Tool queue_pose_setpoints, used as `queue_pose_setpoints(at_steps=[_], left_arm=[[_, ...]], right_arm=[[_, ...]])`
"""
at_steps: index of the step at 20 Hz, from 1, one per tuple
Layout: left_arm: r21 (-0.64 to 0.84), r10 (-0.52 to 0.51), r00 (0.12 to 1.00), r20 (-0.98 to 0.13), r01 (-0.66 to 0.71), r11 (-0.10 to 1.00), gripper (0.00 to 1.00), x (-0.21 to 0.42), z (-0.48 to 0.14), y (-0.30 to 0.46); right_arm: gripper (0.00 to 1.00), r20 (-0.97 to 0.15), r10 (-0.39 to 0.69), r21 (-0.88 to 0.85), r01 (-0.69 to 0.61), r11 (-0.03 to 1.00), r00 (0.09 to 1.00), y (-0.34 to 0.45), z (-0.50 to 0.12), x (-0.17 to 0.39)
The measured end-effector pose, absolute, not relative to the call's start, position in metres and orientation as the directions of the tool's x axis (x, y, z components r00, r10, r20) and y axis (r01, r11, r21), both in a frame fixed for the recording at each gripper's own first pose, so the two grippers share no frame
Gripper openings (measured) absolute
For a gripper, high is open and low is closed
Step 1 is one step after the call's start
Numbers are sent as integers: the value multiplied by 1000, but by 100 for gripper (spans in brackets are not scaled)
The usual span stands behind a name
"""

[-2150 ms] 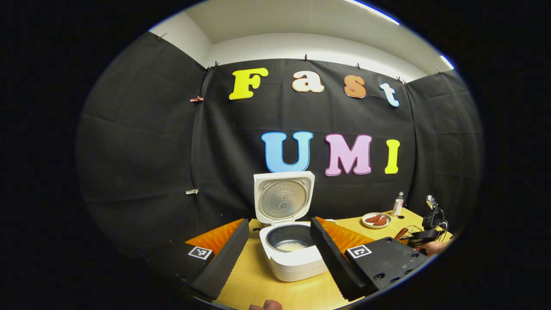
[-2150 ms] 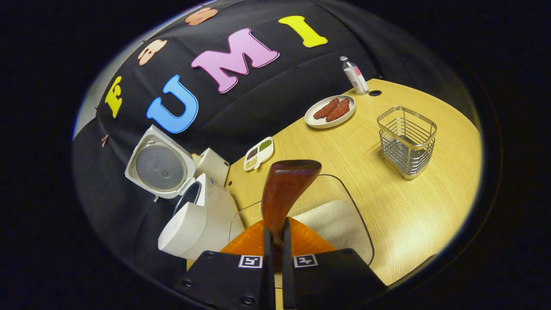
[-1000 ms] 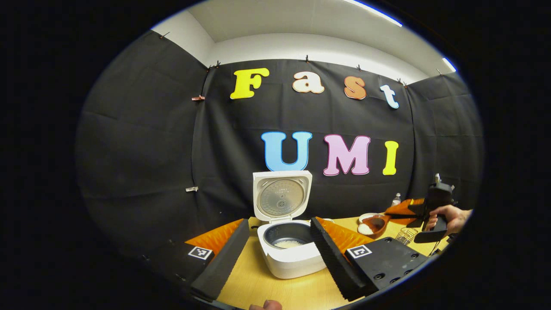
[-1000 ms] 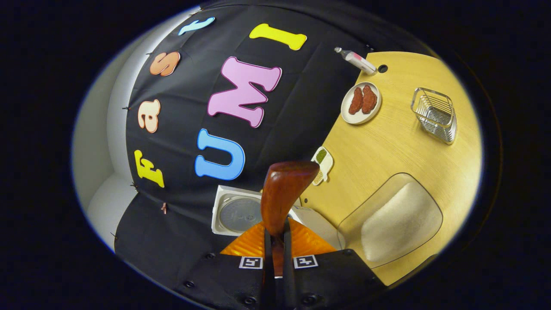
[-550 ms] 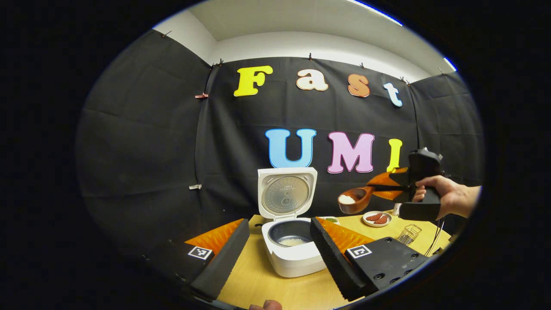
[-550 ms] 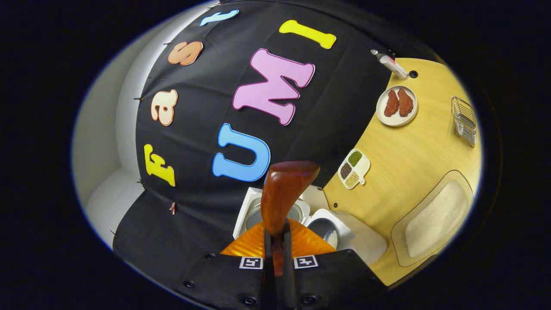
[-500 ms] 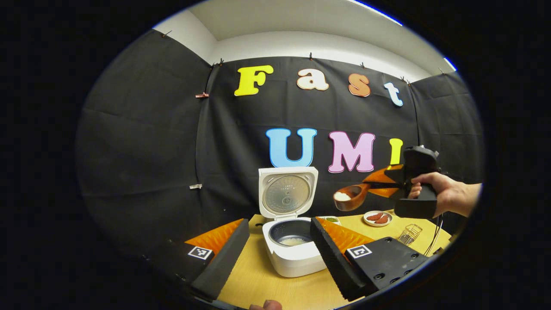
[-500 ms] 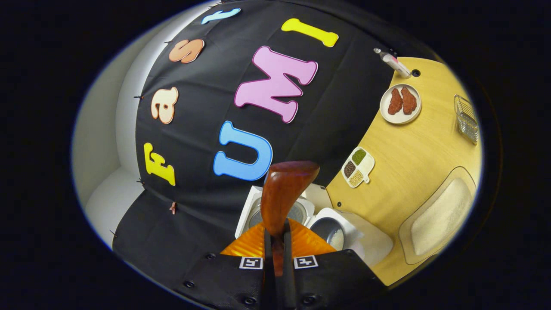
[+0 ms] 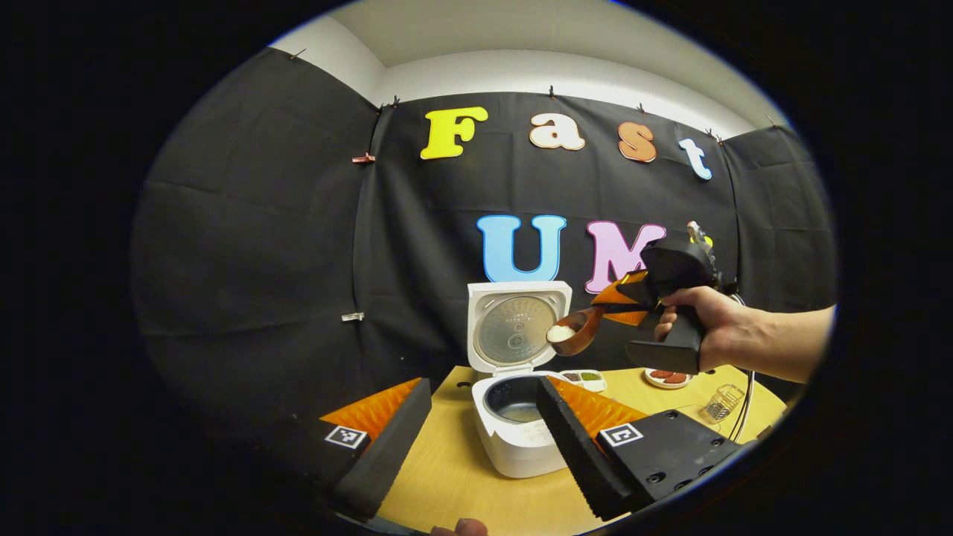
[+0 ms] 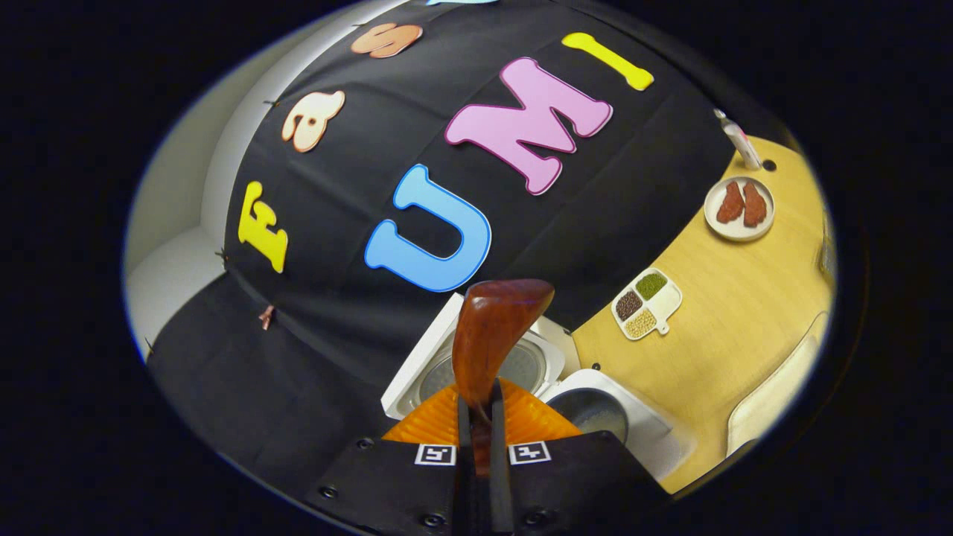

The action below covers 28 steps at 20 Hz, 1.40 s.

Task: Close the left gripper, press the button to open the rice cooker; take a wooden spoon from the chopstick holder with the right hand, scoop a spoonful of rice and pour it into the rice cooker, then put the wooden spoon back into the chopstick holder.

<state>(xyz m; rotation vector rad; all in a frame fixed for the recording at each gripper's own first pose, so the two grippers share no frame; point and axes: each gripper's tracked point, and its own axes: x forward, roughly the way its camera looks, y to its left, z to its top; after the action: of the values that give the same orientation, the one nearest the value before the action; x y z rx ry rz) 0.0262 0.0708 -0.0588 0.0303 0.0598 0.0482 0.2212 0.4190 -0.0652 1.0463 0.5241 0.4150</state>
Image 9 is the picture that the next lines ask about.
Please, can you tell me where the divided white bean dish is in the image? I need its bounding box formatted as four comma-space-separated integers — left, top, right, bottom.
560, 370, 608, 393

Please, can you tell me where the black backdrop cloth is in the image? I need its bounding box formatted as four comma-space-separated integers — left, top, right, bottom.
130, 46, 838, 440

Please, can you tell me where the round white plate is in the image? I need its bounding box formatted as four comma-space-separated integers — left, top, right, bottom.
644, 367, 693, 390

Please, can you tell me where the white rice cooker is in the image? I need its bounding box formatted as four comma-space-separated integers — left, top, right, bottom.
467, 281, 574, 479

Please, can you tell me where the wire chopstick holder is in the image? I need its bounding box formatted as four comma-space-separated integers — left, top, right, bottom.
700, 383, 745, 424

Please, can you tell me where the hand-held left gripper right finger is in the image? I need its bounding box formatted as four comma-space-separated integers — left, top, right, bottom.
536, 376, 753, 522

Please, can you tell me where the brown wooden spoon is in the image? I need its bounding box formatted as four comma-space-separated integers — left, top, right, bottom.
546, 305, 605, 357

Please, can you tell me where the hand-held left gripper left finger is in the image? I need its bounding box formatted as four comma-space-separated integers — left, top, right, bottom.
253, 377, 433, 522

